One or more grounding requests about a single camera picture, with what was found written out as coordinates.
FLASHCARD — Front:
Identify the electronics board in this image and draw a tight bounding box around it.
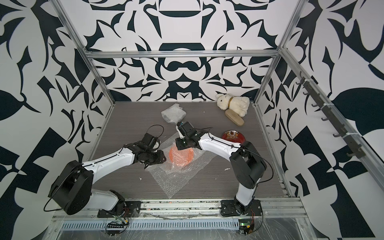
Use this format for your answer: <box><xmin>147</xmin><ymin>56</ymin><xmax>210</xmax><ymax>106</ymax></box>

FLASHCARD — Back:
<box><xmin>105</xmin><ymin>219</ymin><xmax>130</xmax><ymax>236</ymax></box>
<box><xmin>239</xmin><ymin>219</ymin><xmax>255</xmax><ymax>235</ymax></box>

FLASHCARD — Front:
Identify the clear bubble wrap sheet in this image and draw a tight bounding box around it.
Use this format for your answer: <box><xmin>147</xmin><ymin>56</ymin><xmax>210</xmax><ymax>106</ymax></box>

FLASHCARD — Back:
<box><xmin>146</xmin><ymin>133</ymin><xmax>216</xmax><ymax>198</ymax></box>

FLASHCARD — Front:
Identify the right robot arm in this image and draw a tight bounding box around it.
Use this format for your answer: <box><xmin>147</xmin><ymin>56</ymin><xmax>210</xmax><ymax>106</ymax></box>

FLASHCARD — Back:
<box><xmin>176</xmin><ymin>122</ymin><xmax>267</xmax><ymax>208</ymax></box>

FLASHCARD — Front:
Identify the left electronics board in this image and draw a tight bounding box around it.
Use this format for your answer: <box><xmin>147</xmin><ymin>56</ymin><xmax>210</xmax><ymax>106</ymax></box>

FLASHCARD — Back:
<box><xmin>105</xmin><ymin>219</ymin><xmax>130</xmax><ymax>236</ymax></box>

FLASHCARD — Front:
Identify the black wall hook rail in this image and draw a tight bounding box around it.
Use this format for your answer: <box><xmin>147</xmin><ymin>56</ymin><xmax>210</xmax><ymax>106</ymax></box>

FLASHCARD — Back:
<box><xmin>297</xmin><ymin>73</ymin><xmax>366</xmax><ymax>159</ymax></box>

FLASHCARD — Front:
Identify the tan wooden brush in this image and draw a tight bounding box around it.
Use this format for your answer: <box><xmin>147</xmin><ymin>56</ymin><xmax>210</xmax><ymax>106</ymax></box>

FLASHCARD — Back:
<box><xmin>225</xmin><ymin>109</ymin><xmax>245</xmax><ymax>127</ymax></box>

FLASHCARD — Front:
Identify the white plush bunny toy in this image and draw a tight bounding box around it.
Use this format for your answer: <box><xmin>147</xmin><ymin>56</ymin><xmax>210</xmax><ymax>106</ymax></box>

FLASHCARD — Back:
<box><xmin>216</xmin><ymin>94</ymin><xmax>250</xmax><ymax>118</ymax></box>

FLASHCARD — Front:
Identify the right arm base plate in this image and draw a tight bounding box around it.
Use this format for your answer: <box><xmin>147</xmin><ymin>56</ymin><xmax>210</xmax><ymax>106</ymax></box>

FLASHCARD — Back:
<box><xmin>220</xmin><ymin>199</ymin><xmax>263</xmax><ymax>217</ymax></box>

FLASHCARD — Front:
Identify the orange bubble plate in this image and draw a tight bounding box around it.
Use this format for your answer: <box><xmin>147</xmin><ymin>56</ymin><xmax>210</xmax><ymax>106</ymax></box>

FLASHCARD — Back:
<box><xmin>161</xmin><ymin>143</ymin><xmax>205</xmax><ymax>174</ymax></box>

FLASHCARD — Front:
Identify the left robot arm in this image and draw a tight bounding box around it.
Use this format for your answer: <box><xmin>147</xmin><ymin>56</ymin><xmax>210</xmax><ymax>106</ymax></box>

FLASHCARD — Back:
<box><xmin>48</xmin><ymin>133</ymin><xmax>166</xmax><ymax>216</ymax></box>

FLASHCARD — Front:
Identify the aluminium frame rail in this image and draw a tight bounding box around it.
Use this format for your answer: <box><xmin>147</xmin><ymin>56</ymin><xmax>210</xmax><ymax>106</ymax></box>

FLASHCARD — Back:
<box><xmin>85</xmin><ymin>50</ymin><xmax>278</xmax><ymax>59</ymax></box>

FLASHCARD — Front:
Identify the right electronics board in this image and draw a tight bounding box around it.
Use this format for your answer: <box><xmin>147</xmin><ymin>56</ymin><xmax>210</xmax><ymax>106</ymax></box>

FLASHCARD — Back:
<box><xmin>239</xmin><ymin>219</ymin><xmax>255</xmax><ymax>235</ymax></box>

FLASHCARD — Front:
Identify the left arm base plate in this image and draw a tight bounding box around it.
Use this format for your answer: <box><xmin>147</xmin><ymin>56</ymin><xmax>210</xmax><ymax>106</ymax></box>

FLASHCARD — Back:
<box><xmin>97</xmin><ymin>201</ymin><xmax>142</xmax><ymax>218</ymax></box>

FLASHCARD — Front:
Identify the red floral dinner plate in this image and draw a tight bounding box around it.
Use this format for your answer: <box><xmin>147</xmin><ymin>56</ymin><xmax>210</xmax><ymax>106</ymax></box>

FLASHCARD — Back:
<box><xmin>221</xmin><ymin>130</ymin><xmax>246</xmax><ymax>144</ymax></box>

